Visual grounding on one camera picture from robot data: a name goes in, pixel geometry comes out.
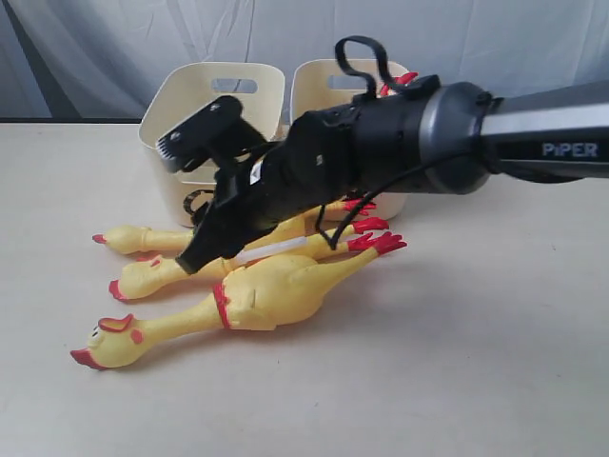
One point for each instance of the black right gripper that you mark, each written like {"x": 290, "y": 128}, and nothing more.
{"x": 316, "y": 164}

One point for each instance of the rubber chicken with white tape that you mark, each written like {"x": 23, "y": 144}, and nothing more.
{"x": 144, "y": 277}

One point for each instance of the large rubber chicken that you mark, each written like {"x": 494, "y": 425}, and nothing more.
{"x": 280, "y": 290}

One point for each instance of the cream bin marked circle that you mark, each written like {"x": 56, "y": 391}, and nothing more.
{"x": 259, "y": 87}

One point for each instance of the cream bin marked cross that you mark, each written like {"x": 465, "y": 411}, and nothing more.
{"x": 320, "y": 84}

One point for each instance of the blue-grey backdrop curtain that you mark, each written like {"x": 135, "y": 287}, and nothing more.
{"x": 106, "y": 59}

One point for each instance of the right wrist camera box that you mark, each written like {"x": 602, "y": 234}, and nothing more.
{"x": 217, "y": 132}

